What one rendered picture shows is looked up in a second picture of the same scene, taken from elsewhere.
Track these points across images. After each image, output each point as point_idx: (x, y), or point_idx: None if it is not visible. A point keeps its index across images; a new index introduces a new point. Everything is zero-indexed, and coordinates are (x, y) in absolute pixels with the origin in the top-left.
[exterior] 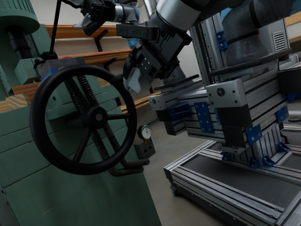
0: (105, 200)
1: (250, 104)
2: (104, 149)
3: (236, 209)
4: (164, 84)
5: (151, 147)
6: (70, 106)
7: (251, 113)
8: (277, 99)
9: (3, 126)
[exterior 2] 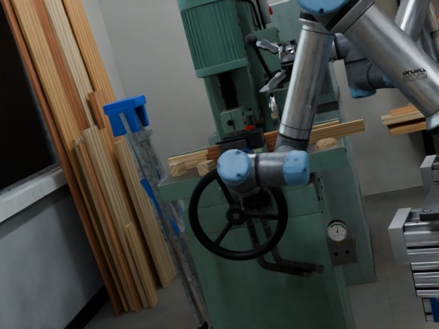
0: (272, 286)
1: (415, 266)
2: (253, 239)
3: None
4: None
5: (350, 252)
6: (232, 190)
7: (415, 277)
8: None
9: (191, 190)
